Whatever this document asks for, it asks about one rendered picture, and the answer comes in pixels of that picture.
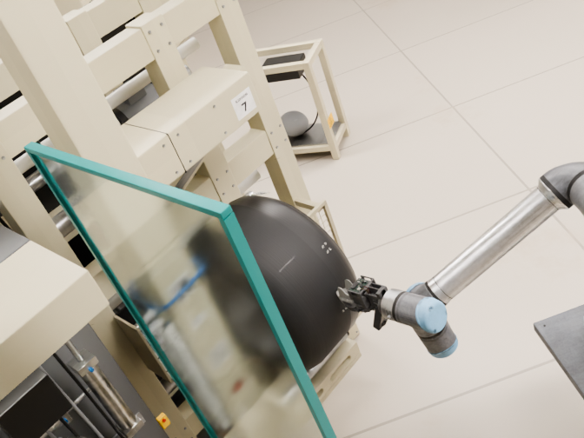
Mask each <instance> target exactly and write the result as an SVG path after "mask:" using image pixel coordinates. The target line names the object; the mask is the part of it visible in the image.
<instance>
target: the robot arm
mask: <svg viewBox="0 0 584 438"><path fill-rule="evenodd" d="M573 205H574V206H575V207H576V208H577V209H578V210H579V211H580V212H581V213H582V214H583V216H584V162H574V163H565V164H562V165H560V166H557V167H554V168H552V169H550V170H549V171H547V172H546V173H545V174H543V175H542V176H541V177H540V178H539V181H538V186H537V188H536V189H534V190H533V191H532V192H531V193H530V194H529V195H527V196H526V197H525V198H524V199H523V200H521V201H520V202H519V203H518V204H517V205H515V206H514V207H513V208H512V209H511V210H509V212H508V213H507V214H506V215H504V216H503V217H502V218H501V219H500V220H499V221H498V222H496V223H495V224H494V225H493V226H492V227H490V228H489V229H488V230H487V231H486V232H484V233H483V234H482V235H481V236H480V237H478V238H477V239H476V240H475V241H474V242H472V243H471V244H470V245H469V246H468V247H467V248H466V249H464V250H463V251H462V252H461V253H460V254H459V255H458V256H457V257H456V258H455V259H453V260H452V261H451V262H450V263H449V264H447V265H446V266H445V267H444V268H443V269H441V270H440V271H439V272H438V273H437V274H436V275H434V276H433V277H432V278H431V279H429V280H427V281H426V282H417V283H415V284H413V285H411V286H410V287H409V288H408V289H407V291H404V290H400V289H389V290H388V289H387V286H384V285H381V284H377V283H376V282H375V279H374V278H372V277H368V276H365V275H361V278H358V279H357V280H356V281H355V283H354V284H353V283H352V282H351V281H350V280H345V287H346V288H345V289H342V288H338V290H337V291H336V294H337V296H338V298H339V299H340V300H341V301H342V303H343V304H344V305H345V306H346V307H347V308H348V309H349V310H351V311H354V312H358V313H360V312H364V313H367V312H370V311H371V310H373V311H375V316H374V324H373V327H374V328H375V329H377V330H380V329H381V328H382V327H383V326H385V325H386V323H387V321H388V319H389V320H391V321H394V322H399V323H401V324H404V325H407V326H410V327H411V328H412V329H413V330H414V332H415V333H416V334H417V335H418V337H419V338H420V340H421V342H422V343H423V344H424V346H425V347H426V349H427V351H428V352H429V353H430V354H431V355H432V356H433V357H435V358H446V357H448V356H450V355H452V354H453V353H454V352H455V351H456V349H457V347H458V339H457V336H456V334H455V333H454V332H453V330H452V329H451V327H450V325H449V323H448V321H447V318H448V313H447V309H446V307H445V306H446V305H447V304H448V303H449V302H450V301H451V300H452V299H453V298H454V297H456V296H457V295H458V294H459V293H461V292H462V291H463V290H464V289H465V288H466V287H467V286H468V285H469V284H471V283H472V282H473V281H474V280H476V279H477V278H478V277H479V276H480V275H482V274H483V273H484V272H485V271H487V270H488V269H489V268H490V267H492V266H493V265H494V264H495V263H496V262H498V261H499V260H500V259H501V258H502V257H503V256H504V255H505V254H506V253H508V252H509V251H510V250H511V249H513V248H514V247H515V246H516V245H517V244H519V243H520V242H521V241H522V240H524V239H525V238H526V237H527V236H529V235H530V234H531V233H532V232H533V231H535V230H536V229H537V228H538V227H540V226H541V225H542V224H543V223H544V222H545V221H546V220H547V219H548V218H550V217H551V216H552V215H553V214H555V213H556V212H557V211H558V210H559V209H570V208H571V207H572V206H573ZM364 277H365V278H368V279H370V280H371V281H369V280H365V278H364Z"/></svg>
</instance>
